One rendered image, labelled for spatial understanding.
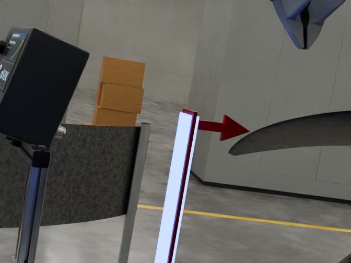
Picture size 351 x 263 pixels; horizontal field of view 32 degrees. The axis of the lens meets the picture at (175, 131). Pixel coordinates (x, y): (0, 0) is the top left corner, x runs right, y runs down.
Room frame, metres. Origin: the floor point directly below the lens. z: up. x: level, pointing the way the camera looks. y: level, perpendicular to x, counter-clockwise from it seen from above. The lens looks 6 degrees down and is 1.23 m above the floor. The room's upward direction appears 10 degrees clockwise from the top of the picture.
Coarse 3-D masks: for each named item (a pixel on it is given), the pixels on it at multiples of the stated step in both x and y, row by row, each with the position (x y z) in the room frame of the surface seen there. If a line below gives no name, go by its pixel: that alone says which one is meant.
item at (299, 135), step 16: (336, 112) 0.51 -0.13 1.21; (272, 128) 0.58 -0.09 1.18; (288, 128) 0.58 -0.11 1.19; (304, 128) 0.57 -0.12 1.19; (320, 128) 0.56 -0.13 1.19; (336, 128) 0.56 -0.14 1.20; (240, 144) 0.65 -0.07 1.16; (256, 144) 0.65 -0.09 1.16; (272, 144) 0.66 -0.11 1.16; (288, 144) 0.67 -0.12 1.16; (304, 144) 0.67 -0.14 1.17; (320, 144) 0.67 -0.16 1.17; (336, 144) 0.67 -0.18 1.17
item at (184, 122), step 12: (180, 120) 0.54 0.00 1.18; (180, 132) 0.54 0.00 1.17; (180, 144) 0.53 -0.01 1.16; (180, 156) 0.53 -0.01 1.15; (180, 168) 0.52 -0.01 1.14; (180, 180) 0.53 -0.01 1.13; (168, 192) 0.54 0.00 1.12; (168, 204) 0.53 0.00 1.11; (168, 216) 0.53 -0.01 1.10; (168, 228) 0.53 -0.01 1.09; (168, 240) 0.52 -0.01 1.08; (156, 252) 0.54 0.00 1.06; (168, 252) 0.53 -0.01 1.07
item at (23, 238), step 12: (36, 168) 1.00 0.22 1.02; (36, 180) 1.01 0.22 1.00; (24, 192) 1.02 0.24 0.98; (36, 192) 1.01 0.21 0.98; (24, 204) 1.00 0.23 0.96; (36, 204) 1.00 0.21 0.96; (24, 216) 1.00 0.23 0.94; (36, 216) 1.00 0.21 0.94; (24, 228) 1.00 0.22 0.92; (36, 228) 1.00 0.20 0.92; (24, 240) 1.00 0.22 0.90; (36, 240) 1.01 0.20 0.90; (24, 252) 1.00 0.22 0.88
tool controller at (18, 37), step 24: (0, 48) 1.22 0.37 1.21; (24, 48) 1.04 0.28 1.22; (48, 48) 1.05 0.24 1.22; (72, 48) 1.07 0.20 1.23; (24, 72) 1.04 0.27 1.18; (48, 72) 1.05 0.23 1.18; (72, 72) 1.07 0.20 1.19; (0, 96) 1.05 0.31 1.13; (24, 96) 1.04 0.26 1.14; (48, 96) 1.05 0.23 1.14; (0, 120) 1.02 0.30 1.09; (24, 120) 1.04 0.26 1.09; (48, 120) 1.06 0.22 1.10; (48, 144) 1.06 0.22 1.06
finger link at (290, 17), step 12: (276, 0) 0.62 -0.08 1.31; (288, 0) 0.62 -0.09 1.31; (300, 0) 0.60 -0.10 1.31; (276, 12) 0.63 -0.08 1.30; (288, 12) 0.61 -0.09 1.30; (300, 12) 0.61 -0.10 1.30; (288, 24) 0.61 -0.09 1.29; (300, 24) 0.62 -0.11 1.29; (300, 36) 0.62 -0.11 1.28; (300, 48) 0.62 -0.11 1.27
